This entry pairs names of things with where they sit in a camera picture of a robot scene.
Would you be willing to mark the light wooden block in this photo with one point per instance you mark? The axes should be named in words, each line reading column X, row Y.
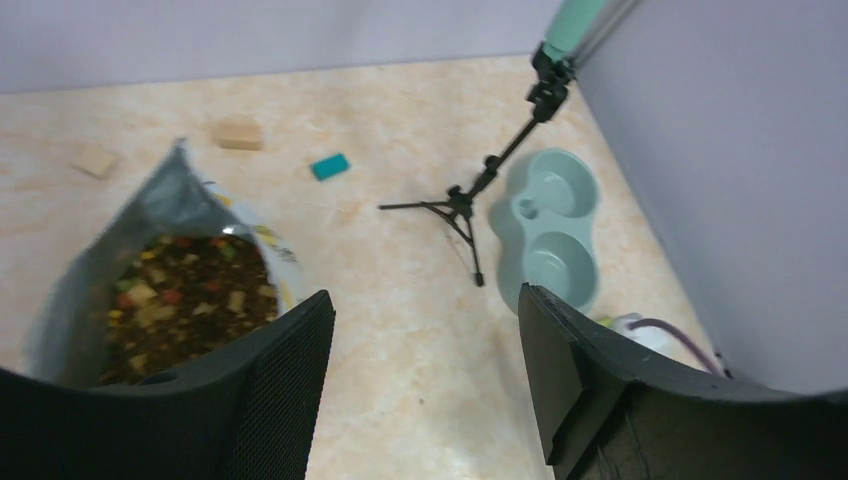
column 239, row 134

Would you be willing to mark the black tripod stand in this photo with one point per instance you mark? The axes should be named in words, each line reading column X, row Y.
column 554, row 72

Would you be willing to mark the small wooden cube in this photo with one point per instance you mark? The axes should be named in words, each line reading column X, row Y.
column 94, row 161

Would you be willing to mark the teal double pet bowl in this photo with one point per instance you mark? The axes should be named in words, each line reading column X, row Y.
column 544, row 225

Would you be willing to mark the teal rectangular block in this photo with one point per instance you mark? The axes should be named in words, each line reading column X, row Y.
column 329, row 167

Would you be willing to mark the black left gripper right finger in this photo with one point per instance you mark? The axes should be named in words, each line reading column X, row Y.
column 607, row 407

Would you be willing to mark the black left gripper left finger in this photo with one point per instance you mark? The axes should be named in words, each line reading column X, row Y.
column 245, row 411

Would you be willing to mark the pink pet food bag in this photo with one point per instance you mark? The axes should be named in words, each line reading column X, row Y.
column 181, row 270

